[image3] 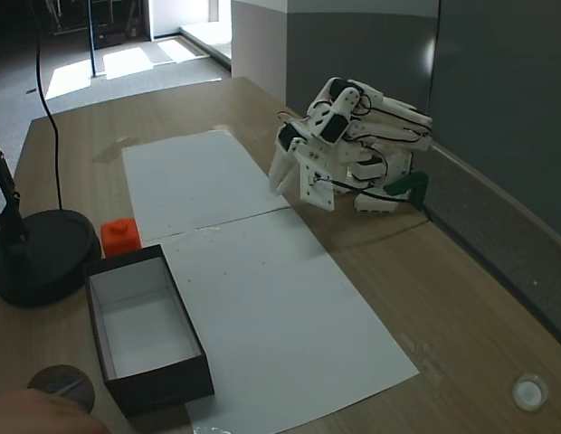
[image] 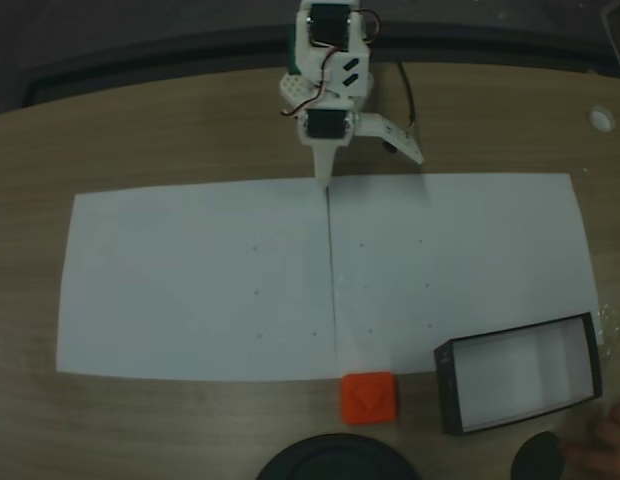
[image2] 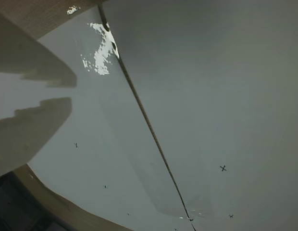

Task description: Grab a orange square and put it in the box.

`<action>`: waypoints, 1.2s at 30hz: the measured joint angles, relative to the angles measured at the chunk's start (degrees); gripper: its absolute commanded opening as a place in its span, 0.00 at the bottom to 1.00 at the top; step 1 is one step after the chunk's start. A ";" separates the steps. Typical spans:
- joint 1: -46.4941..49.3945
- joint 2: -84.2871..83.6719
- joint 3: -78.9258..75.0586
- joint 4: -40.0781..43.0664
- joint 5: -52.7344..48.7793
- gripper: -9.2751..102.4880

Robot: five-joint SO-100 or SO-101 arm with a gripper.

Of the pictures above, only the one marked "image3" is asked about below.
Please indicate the orange cube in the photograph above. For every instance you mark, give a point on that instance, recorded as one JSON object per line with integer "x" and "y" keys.
{"x": 122, "y": 237}

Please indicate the brown cardboard box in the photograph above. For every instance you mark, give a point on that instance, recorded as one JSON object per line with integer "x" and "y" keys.
{"x": 149, "y": 316}

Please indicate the white paper sheet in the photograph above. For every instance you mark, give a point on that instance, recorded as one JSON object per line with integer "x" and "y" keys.
{"x": 194, "y": 181}
{"x": 285, "y": 316}

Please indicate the green table clamp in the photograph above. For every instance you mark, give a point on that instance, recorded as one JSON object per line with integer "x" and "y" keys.
{"x": 407, "y": 183}

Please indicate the clear tape piece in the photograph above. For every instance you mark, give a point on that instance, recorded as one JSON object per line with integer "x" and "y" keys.
{"x": 113, "y": 151}

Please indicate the black metal pole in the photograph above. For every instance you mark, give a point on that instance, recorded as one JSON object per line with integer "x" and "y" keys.
{"x": 92, "y": 40}

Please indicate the black round lamp base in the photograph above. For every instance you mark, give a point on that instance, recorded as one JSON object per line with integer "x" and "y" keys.
{"x": 50, "y": 262}

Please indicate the brown round disc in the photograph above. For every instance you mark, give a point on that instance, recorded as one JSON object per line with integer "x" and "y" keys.
{"x": 72, "y": 384}

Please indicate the white round cap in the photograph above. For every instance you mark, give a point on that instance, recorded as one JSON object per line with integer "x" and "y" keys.
{"x": 530, "y": 392}

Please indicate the blurry brown rounded object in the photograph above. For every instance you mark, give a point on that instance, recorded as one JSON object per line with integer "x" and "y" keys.
{"x": 36, "y": 413}

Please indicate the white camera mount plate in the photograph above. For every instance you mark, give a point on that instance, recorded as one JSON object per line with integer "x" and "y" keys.
{"x": 317, "y": 194}

